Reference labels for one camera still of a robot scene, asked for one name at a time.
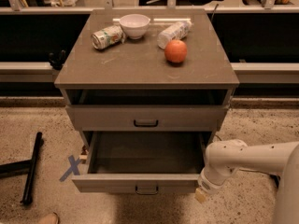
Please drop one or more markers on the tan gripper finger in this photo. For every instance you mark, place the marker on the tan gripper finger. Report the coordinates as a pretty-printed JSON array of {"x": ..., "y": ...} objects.
[{"x": 200, "y": 196}]

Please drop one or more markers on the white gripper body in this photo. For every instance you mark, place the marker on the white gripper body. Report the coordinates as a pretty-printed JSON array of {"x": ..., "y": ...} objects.
[{"x": 206, "y": 184}]

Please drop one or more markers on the grey drawer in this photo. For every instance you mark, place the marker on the grey drawer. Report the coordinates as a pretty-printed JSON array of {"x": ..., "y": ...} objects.
[
  {"x": 145, "y": 163},
  {"x": 132, "y": 118}
]

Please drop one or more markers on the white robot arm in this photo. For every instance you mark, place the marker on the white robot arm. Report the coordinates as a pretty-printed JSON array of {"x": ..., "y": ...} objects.
[{"x": 224, "y": 158}]

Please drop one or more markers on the grey top drawer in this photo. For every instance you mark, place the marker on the grey top drawer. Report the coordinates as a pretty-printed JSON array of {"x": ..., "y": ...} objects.
[{"x": 132, "y": 118}]

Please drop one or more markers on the grey drawer cabinet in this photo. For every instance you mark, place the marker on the grey drawer cabinet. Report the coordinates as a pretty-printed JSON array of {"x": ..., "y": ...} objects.
[{"x": 136, "y": 73}]

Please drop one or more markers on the blue tape cross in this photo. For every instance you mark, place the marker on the blue tape cross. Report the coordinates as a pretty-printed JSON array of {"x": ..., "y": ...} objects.
[{"x": 72, "y": 170}]

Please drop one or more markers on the orange round fruit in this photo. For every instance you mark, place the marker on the orange round fruit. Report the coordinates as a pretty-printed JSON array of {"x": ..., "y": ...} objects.
[{"x": 175, "y": 51}]

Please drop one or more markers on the tan shoe tip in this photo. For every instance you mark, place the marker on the tan shoe tip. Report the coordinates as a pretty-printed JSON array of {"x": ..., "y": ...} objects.
[{"x": 51, "y": 218}]

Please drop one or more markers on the white plastic bottle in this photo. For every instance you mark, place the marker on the white plastic bottle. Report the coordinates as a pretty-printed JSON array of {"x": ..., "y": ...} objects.
[{"x": 176, "y": 31}]

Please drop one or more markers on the white ceramic bowl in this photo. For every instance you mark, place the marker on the white ceramic bowl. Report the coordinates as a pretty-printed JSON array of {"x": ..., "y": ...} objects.
[{"x": 134, "y": 25}]

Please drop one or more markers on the green white soda can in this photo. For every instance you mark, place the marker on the green white soda can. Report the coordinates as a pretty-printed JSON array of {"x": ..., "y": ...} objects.
[{"x": 107, "y": 37}]

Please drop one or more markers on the black stand leg left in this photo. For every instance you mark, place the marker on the black stand leg left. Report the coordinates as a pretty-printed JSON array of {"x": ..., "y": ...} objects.
[{"x": 27, "y": 167}]

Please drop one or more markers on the black clamp on rail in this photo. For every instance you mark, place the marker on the black clamp on rail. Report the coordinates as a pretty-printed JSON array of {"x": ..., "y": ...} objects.
[{"x": 57, "y": 60}]

